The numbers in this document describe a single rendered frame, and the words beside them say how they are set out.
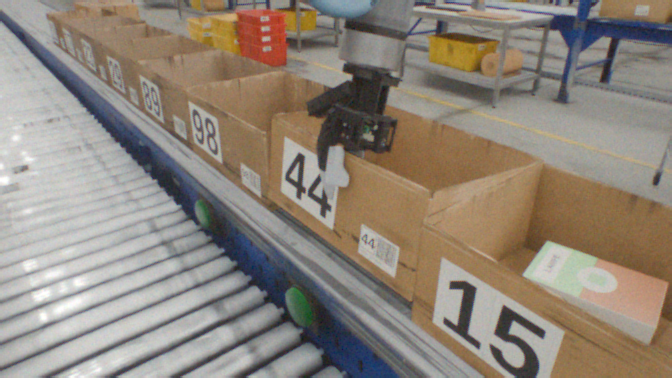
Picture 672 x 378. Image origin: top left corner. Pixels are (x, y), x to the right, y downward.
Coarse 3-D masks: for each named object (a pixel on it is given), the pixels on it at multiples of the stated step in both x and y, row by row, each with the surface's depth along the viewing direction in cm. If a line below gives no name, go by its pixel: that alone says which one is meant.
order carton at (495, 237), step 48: (480, 192) 65; (528, 192) 75; (576, 192) 71; (624, 192) 65; (432, 240) 58; (480, 240) 70; (528, 240) 80; (576, 240) 73; (624, 240) 67; (432, 288) 60; (528, 288) 48; (432, 336) 63; (576, 336) 45; (624, 336) 41
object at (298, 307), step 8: (288, 296) 79; (296, 296) 77; (288, 304) 80; (296, 304) 77; (304, 304) 76; (296, 312) 78; (304, 312) 76; (296, 320) 79; (304, 320) 77; (312, 320) 77
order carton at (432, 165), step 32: (288, 128) 81; (320, 128) 93; (416, 128) 96; (448, 128) 89; (352, 160) 69; (384, 160) 105; (416, 160) 97; (448, 160) 91; (480, 160) 85; (512, 160) 80; (544, 160) 75; (352, 192) 70; (384, 192) 65; (416, 192) 60; (448, 192) 60; (320, 224) 79; (352, 224) 72; (384, 224) 66; (416, 224) 61; (352, 256) 73; (416, 256) 62
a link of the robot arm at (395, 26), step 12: (384, 0) 60; (396, 0) 60; (408, 0) 61; (372, 12) 60; (384, 12) 60; (396, 12) 60; (408, 12) 62; (348, 24) 63; (360, 24) 61; (372, 24) 61; (384, 24) 61; (396, 24) 61; (408, 24) 63; (384, 36) 61; (396, 36) 62
